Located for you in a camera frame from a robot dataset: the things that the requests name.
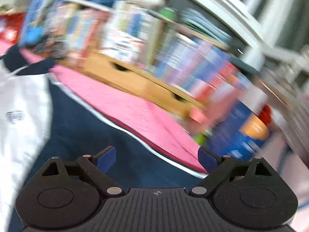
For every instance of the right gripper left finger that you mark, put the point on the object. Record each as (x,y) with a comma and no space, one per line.
(64,194)

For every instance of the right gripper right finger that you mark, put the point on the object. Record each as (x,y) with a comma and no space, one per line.
(247,194)

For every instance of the white and navy jacket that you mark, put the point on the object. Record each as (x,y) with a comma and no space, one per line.
(39,120)

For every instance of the blue cardboard box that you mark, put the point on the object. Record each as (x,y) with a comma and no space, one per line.
(245,129)

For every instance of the pink bunny towel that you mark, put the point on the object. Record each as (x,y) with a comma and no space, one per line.
(163,136)

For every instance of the wooden drawer organizer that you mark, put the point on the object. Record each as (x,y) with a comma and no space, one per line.
(130,79)

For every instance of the row of books right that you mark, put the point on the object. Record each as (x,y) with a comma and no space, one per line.
(172,52)

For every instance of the row of books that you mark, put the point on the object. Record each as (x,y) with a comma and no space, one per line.
(172,52)
(77,22)

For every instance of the miniature black bicycle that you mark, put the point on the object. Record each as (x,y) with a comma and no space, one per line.
(56,50)

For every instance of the white colourful card box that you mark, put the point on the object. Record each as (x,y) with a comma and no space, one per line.
(121,46)

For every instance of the row of books left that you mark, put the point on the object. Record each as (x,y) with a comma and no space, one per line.
(77,22)

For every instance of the red plastic crate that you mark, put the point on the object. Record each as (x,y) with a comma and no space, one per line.
(11,26)

